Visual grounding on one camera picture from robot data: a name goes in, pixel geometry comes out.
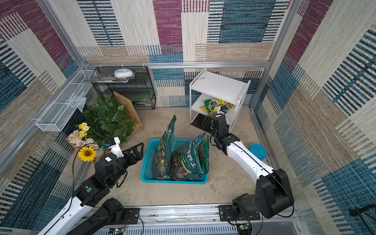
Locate small yellow flowers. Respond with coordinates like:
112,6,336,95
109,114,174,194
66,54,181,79
78,122,90,139

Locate wooden board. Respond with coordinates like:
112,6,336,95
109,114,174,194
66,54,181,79
113,92,145,131

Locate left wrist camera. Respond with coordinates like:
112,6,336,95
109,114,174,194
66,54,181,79
102,137,124,158

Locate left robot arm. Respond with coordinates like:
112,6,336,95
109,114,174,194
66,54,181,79
40,143,144,235

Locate black wire mesh rack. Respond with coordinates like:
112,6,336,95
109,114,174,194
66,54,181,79
91,66,156,110

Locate teal round container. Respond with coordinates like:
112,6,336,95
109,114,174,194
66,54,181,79
249,144,267,161

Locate white round device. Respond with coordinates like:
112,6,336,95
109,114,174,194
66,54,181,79
114,68,134,79

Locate green leafy artificial plant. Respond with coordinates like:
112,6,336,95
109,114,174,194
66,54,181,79
83,97,135,146

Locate white metal shelf unit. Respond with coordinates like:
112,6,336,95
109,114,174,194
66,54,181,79
189,69,251,131

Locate dark green soil bag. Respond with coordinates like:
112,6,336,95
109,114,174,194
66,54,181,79
152,115,176,180
169,133,207,181

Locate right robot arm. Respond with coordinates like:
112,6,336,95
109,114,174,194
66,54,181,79
202,113,295,219

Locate pale pink flower bouquet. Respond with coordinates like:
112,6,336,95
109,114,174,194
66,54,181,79
66,129,99,150

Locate yellow sunflower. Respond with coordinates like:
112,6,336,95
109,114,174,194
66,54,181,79
78,146,97,162

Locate magazine on rack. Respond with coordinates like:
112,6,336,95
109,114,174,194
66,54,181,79
83,73,136,83

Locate teal plastic basket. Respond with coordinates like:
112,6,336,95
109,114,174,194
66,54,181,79
142,139,209,185

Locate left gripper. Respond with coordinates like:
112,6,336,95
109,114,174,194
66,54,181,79
106,141,143,187

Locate green blue pink soil bag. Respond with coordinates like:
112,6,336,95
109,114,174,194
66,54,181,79
199,137,210,174

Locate white wire wall basket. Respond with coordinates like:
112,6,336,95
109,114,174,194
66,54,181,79
36,70,95,132

